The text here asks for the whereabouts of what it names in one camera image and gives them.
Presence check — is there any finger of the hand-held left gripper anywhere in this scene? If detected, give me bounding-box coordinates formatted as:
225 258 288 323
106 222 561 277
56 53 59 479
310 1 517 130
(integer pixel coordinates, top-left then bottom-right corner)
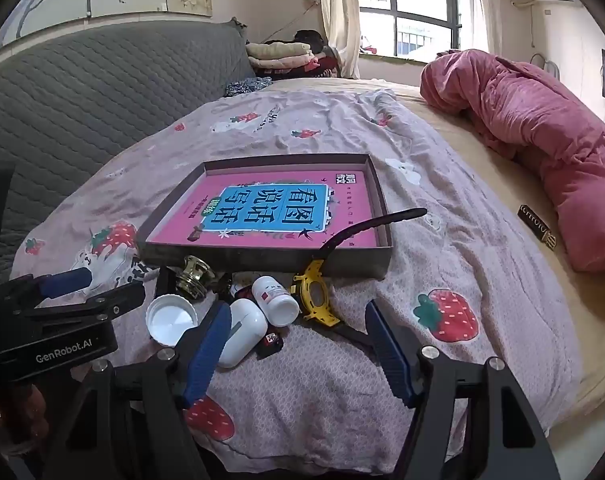
0 266 94 311
20 280 147 333

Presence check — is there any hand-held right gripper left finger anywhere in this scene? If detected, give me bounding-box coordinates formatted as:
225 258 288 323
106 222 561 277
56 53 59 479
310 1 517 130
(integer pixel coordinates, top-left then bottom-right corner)
42 302 233 480

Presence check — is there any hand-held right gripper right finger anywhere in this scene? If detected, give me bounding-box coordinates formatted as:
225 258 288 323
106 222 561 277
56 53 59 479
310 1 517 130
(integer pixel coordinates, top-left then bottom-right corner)
366 300 558 480

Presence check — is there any white oblong bottle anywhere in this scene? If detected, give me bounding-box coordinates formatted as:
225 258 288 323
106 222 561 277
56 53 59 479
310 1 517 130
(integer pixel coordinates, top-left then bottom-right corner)
217 299 268 370

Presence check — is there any white ribbed plastic cap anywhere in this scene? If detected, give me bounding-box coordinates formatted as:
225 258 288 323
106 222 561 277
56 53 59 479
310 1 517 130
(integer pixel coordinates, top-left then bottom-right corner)
146 294 199 347

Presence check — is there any small black red object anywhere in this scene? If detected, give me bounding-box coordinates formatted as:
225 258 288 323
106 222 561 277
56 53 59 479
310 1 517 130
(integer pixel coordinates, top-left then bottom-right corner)
255 331 284 361

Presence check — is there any brass knob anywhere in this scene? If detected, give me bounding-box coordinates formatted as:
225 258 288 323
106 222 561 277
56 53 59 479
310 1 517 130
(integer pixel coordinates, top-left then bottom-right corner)
175 255 217 302

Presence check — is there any white pill bottle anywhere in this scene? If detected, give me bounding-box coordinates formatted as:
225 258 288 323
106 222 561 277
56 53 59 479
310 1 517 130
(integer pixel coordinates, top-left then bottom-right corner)
251 276 301 329

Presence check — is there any shallow grey cardboard box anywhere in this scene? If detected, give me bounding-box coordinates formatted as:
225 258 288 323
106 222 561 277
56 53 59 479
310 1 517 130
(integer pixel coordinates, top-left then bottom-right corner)
135 154 395 282

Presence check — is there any black and yellow wristwatch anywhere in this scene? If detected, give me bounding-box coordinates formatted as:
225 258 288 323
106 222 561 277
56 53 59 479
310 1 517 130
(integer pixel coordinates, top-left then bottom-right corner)
288 207 429 353

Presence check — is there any person's left hand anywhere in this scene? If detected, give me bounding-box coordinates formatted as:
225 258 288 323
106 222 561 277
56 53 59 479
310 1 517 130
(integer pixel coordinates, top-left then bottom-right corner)
0 385 49 457

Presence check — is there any small dark object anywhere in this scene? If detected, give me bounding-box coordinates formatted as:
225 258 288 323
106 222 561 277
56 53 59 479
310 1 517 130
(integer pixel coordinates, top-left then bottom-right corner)
218 275 253 307

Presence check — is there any beige mattress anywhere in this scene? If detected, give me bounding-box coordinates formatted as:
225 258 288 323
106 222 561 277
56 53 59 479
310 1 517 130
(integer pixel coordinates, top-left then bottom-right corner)
262 77 605 411

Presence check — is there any pink and blue book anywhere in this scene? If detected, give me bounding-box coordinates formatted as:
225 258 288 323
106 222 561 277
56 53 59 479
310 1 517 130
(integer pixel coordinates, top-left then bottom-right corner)
147 170 383 250

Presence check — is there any grey quilted headboard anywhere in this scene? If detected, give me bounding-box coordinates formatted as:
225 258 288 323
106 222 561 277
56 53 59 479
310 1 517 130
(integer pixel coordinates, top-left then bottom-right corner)
0 17 258 281

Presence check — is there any black gold mattress label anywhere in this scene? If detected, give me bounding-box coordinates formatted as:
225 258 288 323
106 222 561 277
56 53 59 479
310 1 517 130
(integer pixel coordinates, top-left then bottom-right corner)
517 203 558 251

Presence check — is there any strawberry print bed sheet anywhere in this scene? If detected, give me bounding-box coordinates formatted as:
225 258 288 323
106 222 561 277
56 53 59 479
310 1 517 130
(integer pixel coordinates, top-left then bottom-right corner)
10 87 583 476

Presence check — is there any blue floral cloth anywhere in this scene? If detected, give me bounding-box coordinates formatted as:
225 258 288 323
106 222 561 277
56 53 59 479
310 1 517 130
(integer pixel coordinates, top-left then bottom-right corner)
226 77 273 98

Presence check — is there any pink quilt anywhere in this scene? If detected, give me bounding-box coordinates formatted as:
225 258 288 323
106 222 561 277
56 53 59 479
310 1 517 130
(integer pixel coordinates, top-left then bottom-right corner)
419 49 605 278

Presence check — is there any pile of folded clothes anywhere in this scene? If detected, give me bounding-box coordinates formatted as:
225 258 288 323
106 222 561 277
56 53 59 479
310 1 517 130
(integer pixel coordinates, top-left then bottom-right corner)
245 30 344 80

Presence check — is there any cream folded blanket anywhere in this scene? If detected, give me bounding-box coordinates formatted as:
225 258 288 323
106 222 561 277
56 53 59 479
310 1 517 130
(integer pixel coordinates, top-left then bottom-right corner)
246 41 313 62

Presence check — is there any black framed window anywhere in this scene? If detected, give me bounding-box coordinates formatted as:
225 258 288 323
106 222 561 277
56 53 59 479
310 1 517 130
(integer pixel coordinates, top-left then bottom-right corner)
357 0 463 58

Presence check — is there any cream curtain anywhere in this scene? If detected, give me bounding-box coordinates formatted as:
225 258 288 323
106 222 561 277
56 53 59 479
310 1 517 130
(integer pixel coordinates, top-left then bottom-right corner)
316 0 361 80
457 0 499 56

